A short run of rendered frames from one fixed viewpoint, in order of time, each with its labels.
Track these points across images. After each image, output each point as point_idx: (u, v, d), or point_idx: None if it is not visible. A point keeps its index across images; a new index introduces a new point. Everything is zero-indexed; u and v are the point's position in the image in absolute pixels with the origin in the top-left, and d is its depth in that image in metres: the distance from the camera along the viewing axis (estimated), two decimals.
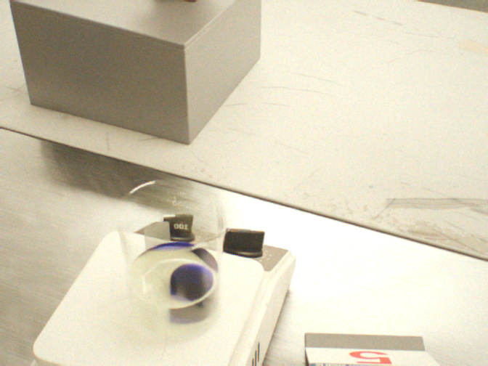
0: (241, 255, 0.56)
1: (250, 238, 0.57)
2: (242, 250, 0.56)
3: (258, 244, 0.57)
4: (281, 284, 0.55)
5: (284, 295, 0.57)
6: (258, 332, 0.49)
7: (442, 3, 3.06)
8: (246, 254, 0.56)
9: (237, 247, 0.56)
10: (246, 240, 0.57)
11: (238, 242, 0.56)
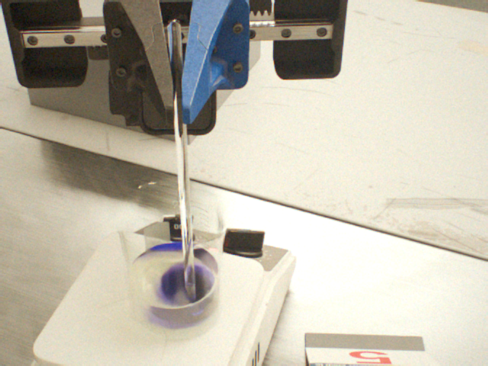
0: (241, 255, 0.56)
1: (250, 238, 0.57)
2: (242, 250, 0.56)
3: (258, 244, 0.57)
4: (281, 284, 0.55)
5: (284, 295, 0.57)
6: (258, 332, 0.49)
7: (442, 3, 3.06)
8: (246, 254, 0.56)
9: (237, 247, 0.56)
10: (246, 240, 0.57)
11: (238, 242, 0.56)
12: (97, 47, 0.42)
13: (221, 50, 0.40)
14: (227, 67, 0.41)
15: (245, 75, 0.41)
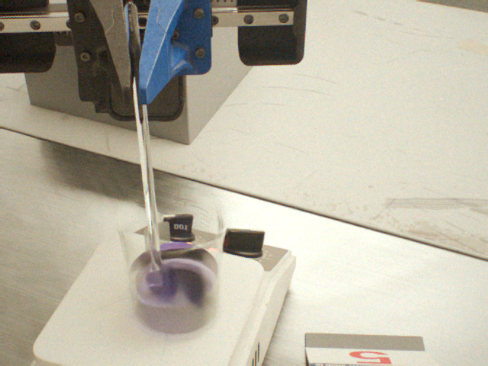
0: (241, 255, 0.56)
1: (250, 238, 0.57)
2: (242, 250, 0.56)
3: (258, 244, 0.57)
4: (281, 284, 0.55)
5: (284, 295, 0.57)
6: (258, 332, 0.49)
7: (442, 3, 3.06)
8: (246, 254, 0.56)
9: (237, 247, 0.56)
10: (246, 240, 0.57)
11: (238, 242, 0.56)
12: (64, 33, 0.42)
13: (184, 35, 0.41)
14: (190, 52, 0.41)
15: (208, 60, 0.42)
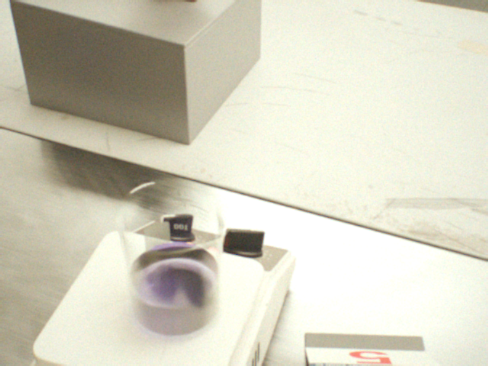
0: (241, 255, 0.56)
1: (250, 238, 0.57)
2: (242, 250, 0.56)
3: (258, 244, 0.57)
4: (281, 284, 0.55)
5: (284, 295, 0.57)
6: (258, 332, 0.49)
7: (442, 3, 3.06)
8: (246, 254, 0.56)
9: (237, 247, 0.56)
10: (246, 240, 0.57)
11: (238, 242, 0.56)
12: None
13: None
14: None
15: None
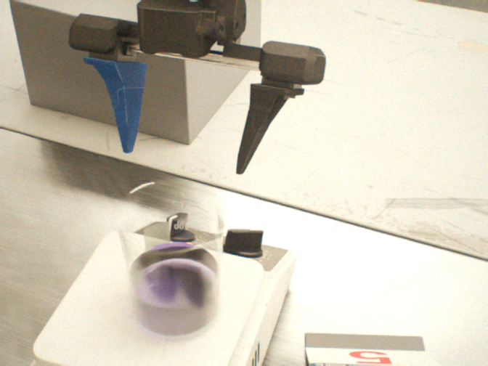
0: (245, 255, 0.56)
1: (250, 238, 0.57)
2: (245, 250, 0.56)
3: (258, 243, 0.57)
4: (281, 284, 0.55)
5: (284, 295, 0.57)
6: (258, 332, 0.49)
7: (442, 3, 3.06)
8: (250, 254, 0.56)
9: (239, 248, 0.56)
10: (247, 240, 0.57)
11: (240, 243, 0.56)
12: None
13: None
14: (104, 65, 0.56)
15: (88, 63, 0.56)
